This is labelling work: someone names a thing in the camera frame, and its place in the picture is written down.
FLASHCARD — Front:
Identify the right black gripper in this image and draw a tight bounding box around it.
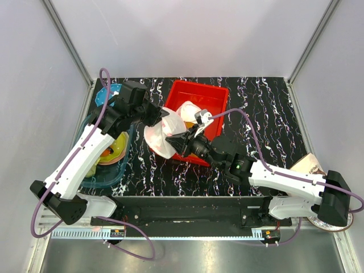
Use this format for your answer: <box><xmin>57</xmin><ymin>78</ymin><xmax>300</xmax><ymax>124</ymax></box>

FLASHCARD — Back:
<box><xmin>166</xmin><ymin>123</ymin><xmax>223</xmax><ymax>171</ymax></box>

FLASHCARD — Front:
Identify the white pink mesh laundry bag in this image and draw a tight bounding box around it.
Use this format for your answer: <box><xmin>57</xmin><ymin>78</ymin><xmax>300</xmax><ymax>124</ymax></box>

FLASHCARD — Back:
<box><xmin>143</xmin><ymin>107</ymin><xmax>187</xmax><ymax>159</ymax></box>

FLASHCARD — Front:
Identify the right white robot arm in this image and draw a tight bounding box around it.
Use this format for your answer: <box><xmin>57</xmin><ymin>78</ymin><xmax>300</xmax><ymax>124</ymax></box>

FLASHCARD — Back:
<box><xmin>166</xmin><ymin>129</ymin><xmax>350</xmax><ymax>227</ymax></box>

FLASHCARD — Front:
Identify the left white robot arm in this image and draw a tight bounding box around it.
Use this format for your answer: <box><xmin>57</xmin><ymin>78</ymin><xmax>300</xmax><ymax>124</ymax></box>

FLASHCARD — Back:
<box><xmin>30</xmin><ymin>81</ymin><xmax>168</xmax><ymax>225</ymax></box>

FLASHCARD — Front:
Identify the white pink bra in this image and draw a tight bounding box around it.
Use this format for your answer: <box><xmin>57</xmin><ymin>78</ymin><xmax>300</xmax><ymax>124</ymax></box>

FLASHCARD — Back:
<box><xmin>176</xmin><ymin>101</ymin><xmax>202</xmax><ymax>124</ymax></box>

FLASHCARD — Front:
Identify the mustard yellow garment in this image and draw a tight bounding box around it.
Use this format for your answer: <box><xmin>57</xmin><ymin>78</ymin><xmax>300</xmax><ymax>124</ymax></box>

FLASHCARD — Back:
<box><xmin>184</xmin><ymin>122</ymin><xmax>197</xmax><ymax>130</ymax></box>

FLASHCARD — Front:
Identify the red plastic bin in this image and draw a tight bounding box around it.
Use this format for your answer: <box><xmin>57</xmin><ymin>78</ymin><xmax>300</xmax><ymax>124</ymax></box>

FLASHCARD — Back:
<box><xmin>164</xmin><ymin>80</ymin><xmax>229</xmax><ymax>167</ymax></box>

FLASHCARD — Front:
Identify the blue polka dot plate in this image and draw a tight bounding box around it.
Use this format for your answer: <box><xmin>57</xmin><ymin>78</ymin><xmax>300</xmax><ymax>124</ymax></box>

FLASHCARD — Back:
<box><xmin>94</xmin><ymin>83</ymin><xmax>123</xmax><ymax>107</ymax></box>

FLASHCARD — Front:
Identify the pink plate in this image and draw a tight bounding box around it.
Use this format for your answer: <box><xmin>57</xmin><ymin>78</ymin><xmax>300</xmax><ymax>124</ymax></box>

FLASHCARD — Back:
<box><xmin>98</xmin><ymin>154</ymin><xmax>125</xmax><ymax>166</ymax></box>

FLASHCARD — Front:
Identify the orange cup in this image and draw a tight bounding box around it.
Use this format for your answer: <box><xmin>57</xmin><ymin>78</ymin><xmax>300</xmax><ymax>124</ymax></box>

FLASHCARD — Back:
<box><xmin>101</xmin><ymin>148</ymin><xmax>113</xmax><ymax>157</ymax></box>

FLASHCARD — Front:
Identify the clear blue plastic tub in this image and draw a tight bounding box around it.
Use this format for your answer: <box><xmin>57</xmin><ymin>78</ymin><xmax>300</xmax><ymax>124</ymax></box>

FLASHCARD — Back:
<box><xmin>81</xmin><ymin>125</ymin><xmax>134</xmax><ymax>188</ymax></box>

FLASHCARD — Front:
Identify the cream yellow mug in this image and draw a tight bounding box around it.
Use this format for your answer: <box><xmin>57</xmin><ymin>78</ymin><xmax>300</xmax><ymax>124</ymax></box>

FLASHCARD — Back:
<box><xmin>85</xmin><ymin>164</ymin><xmax>97</xmax><ymax>178</ymax></box>

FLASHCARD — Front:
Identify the beige bear pouch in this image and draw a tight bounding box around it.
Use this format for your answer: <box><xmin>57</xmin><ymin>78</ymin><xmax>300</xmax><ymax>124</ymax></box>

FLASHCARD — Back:
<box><xmin>290</xmin><ymin>153</ymin><xmax>326</xmax><ymax>175</ymax></box>

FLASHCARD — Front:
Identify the silver round coaster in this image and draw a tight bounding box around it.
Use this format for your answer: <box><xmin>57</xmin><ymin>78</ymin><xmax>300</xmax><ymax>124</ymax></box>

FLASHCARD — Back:
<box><xmin>307</xmin><ymin>213</ymin><xmax>353</xmax><ymax>232</ymax></box>

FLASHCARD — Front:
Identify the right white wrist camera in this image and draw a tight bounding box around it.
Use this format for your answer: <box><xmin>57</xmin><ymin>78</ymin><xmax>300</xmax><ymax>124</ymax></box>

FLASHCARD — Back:
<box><xmin>195</xmin><ymin>109</ymin><xmax>213</xmax><ymax>137</ymax></box>

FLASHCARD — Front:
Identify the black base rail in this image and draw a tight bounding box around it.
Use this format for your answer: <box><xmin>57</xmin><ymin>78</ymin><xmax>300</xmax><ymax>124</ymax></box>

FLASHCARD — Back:
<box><xmin>90</xmin><ymin>195</ymin><xmax>293</xmax><ymax>238</ymax></box>

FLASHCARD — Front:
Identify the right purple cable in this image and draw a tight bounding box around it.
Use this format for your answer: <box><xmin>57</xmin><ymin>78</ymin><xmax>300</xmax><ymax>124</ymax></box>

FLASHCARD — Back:
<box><xmin>207</xmin><ymin>107</ymin><xmax>364</xmax><ymax>247</ymax></box>

